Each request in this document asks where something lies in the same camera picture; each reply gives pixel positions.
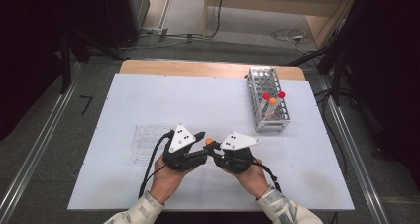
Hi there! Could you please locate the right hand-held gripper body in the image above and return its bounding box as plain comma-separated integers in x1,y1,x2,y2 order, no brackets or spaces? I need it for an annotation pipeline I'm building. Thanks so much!
213,131,261,175

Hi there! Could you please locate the metal test tube rack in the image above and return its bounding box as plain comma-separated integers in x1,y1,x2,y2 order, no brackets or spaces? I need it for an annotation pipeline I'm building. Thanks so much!
246,66,292,134

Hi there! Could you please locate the black metal stand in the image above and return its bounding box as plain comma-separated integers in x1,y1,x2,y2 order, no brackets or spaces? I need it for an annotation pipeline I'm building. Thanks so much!
286,35,352,107
58,28,127,95

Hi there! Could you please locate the dark curtain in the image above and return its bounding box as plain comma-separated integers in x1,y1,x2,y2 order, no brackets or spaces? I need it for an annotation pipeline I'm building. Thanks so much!
0,0,104,143
343,0,420,188

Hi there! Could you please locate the right hand-held gripper cable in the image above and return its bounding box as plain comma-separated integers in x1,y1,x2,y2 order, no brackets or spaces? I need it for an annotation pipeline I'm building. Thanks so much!
252,160,283,194

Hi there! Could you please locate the black cabinet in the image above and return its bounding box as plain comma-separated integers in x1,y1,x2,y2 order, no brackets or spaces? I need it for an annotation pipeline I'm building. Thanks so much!
100,0,152,50

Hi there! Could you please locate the white table cover board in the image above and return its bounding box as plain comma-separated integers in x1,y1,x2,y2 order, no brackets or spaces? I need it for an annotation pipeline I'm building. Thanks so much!
66,72,356,212

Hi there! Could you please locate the red-capped test tube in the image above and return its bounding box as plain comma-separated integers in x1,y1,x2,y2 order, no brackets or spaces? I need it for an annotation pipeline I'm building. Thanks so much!
276,89,287,113
261,91,272,116

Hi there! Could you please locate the clear plastic tube rack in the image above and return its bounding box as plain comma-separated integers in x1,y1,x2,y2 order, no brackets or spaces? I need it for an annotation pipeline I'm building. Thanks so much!
131,124,174,166

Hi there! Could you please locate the white coiled cable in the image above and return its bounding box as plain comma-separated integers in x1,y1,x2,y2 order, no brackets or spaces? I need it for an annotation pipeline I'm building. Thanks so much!
270,28,310,48

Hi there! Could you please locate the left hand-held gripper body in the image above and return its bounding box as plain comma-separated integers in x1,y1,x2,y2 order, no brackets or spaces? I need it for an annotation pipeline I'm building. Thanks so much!
160,123,210,173

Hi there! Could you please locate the left hand-held gripper cable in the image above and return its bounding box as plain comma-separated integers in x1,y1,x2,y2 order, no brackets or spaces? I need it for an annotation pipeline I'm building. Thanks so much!
138,129,175,199

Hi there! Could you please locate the hand-held gripper cable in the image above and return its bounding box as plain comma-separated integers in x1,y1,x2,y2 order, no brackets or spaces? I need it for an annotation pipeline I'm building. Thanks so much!
138,129,175,199
252,160,283,194

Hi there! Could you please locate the person's right hand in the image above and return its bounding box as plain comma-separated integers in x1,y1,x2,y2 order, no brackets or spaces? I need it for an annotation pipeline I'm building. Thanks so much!
223,157,270,200

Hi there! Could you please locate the person's left hand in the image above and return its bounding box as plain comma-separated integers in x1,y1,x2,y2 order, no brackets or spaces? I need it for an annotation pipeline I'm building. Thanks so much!
150,154,196,205

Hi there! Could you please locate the aluminium floor rail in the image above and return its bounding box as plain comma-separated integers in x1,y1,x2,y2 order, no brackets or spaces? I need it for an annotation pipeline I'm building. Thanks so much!
316,74,391,224
0,62,83,224

